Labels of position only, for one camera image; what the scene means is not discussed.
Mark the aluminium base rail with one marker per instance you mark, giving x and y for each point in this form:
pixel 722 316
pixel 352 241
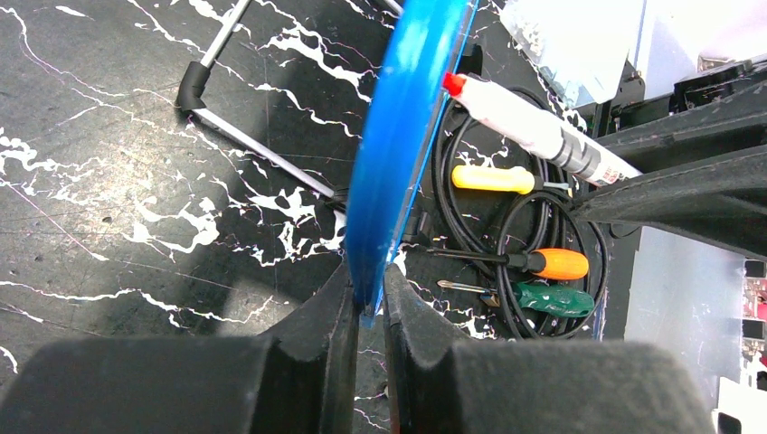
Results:
pixel 676 39

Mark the orange handled screwdriver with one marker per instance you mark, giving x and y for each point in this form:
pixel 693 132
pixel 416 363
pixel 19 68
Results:
pixel 551 263

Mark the blue framed whiteboard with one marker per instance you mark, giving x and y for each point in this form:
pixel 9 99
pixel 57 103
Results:
pixel 426 43

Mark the metal whiteboard stand leg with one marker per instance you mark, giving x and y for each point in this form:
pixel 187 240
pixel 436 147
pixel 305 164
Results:
pixel 298 78

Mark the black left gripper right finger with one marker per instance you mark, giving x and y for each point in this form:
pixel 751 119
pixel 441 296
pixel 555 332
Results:
pixel 444 381

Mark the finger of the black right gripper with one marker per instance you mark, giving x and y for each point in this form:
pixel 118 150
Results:
pixel 720 201
pixel 719 128

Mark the red capped whiteboard marker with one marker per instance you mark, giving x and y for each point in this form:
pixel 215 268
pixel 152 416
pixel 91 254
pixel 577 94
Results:
pixel 537 131

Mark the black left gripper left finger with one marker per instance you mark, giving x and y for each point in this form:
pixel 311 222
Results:
pixel 296 377

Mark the clear plastic screw box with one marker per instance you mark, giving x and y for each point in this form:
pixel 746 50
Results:
pixel 580 47

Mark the yellow handled screwdriver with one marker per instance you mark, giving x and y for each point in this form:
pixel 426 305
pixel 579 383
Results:
pixel 513 180

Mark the green handled screwdriver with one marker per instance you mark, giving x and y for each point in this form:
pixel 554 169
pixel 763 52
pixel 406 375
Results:
pixel 555 300

